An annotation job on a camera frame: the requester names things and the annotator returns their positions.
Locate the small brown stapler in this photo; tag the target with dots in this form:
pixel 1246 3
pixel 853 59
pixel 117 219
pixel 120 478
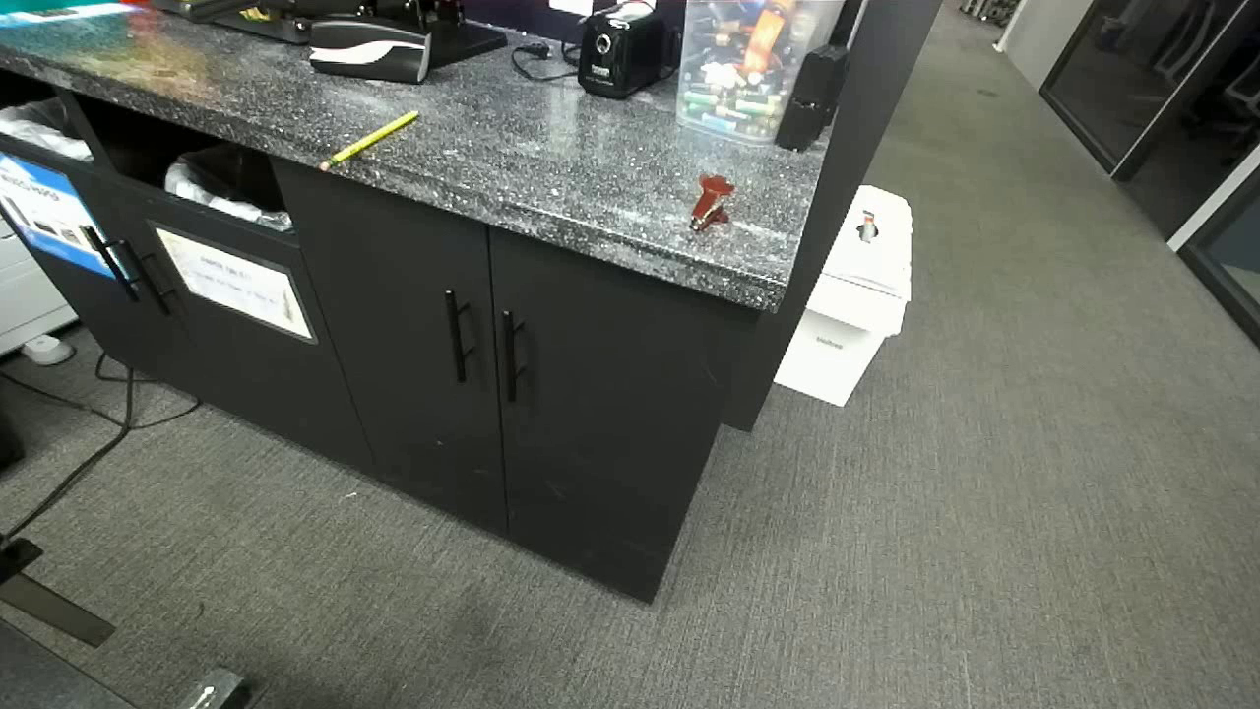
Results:
pixel 710 203

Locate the black and white large stapler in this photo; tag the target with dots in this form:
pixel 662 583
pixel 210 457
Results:
pixel 364 50

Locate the black cabinet with doors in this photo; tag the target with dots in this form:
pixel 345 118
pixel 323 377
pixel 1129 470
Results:
pixel 538 395

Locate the white small trash bin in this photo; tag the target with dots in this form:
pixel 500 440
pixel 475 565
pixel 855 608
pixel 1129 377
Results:
pixel 855 303

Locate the black electric pencil sharpener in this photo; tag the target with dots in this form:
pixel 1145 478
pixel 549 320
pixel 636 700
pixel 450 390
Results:
pixel 624 50

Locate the clear plastic jar with lid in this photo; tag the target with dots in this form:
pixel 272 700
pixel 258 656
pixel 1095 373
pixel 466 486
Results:
pixel 742 59

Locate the yellow pencil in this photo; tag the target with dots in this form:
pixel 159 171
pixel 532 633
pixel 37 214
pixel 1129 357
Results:
pixel 369 139

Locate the white label sign on bin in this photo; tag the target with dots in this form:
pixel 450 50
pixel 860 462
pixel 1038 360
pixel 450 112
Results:
pixel 242 285

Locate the plastic trash bag liner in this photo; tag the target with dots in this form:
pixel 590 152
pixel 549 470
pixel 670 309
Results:
pixel 229 184

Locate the blue and white poster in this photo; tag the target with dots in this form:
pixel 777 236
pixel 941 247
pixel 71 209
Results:
pixel 50 214

